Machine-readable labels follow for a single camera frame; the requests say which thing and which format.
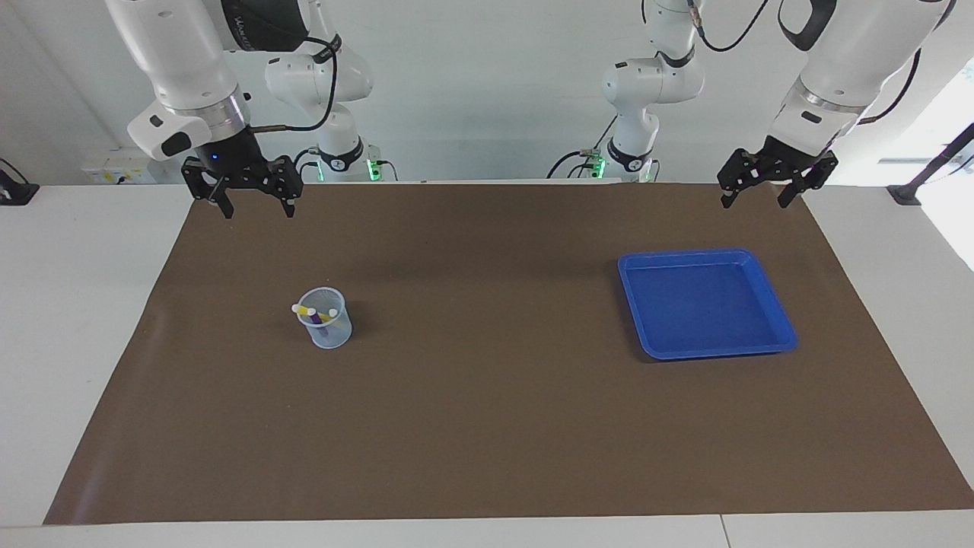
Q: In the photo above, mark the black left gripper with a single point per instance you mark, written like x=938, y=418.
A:
x=787, y=164

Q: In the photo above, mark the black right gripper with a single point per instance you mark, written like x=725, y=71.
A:
x=232, y=160

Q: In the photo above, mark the yellow marker pen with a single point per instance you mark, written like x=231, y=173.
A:
x=304, y=310

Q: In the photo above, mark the purple marker pen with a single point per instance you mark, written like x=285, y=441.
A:
x=321, y=327

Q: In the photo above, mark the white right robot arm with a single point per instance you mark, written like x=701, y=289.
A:
x=183, y=61

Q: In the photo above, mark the blue plastic tray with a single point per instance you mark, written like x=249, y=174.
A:
x=708, y=304

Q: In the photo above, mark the translucent mesh pen cup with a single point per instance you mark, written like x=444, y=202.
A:
x=335, y=336

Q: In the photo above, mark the black table clamp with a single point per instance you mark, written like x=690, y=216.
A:
x=17, y=190

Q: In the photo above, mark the brown table mat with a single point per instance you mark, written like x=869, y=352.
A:
x=487, y=426

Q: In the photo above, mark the white wall socket box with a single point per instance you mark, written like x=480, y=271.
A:
x=122, y=164

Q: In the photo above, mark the black camera stand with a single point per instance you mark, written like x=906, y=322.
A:
x=932, y=167

